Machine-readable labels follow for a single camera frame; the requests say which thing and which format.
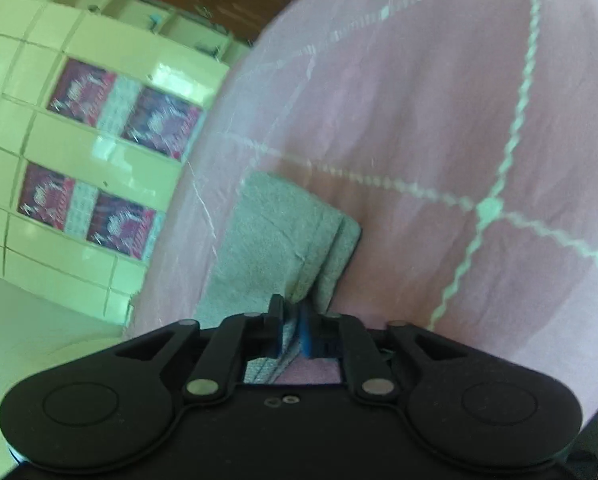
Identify red poster lower right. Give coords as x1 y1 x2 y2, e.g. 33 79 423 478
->
86 192 157 260

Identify glossy cream wardrobe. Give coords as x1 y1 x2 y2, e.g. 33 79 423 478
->
0 0 227 325

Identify red poster upper left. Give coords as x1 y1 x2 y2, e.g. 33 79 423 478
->
46 58 117 127

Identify red poster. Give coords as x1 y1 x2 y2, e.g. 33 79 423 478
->
86 192 157 260
46 58 117 127
17 162 76 231
121 87 203 160

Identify pink checked bed sheet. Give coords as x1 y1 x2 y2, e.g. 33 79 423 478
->
127 0 598 418

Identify red poster upper right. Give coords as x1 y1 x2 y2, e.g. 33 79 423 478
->
121 87 203 160

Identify grey pants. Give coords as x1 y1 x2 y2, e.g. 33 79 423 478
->
196 169 363 386

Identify red poster lower left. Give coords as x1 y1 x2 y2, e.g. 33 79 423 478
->
17 162 76 231

